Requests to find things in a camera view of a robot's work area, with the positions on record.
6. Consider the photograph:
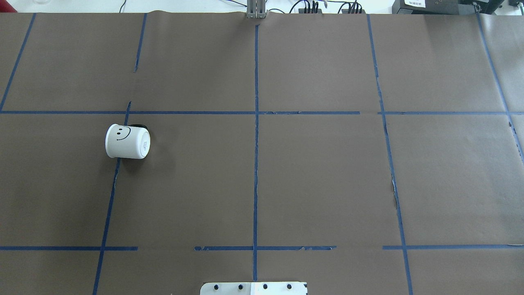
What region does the white smiley face mug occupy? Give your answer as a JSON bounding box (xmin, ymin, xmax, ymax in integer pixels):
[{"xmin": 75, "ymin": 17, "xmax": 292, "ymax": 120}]
[{"xmin": 104, "ymin": 124, "xmax": 151, "ymax": 159}]

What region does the black box with label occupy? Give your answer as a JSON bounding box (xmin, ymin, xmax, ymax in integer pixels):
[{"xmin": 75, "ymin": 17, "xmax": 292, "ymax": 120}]
[{"xmin": 391, "ymin": 0, "xmax": 503, "ymax": 15}]

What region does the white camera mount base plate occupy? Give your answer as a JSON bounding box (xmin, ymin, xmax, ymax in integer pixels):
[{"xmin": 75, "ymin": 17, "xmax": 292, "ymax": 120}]
[{"xmin": 200, "ymin": 281, "xmax": 308, "ymax": 295}]

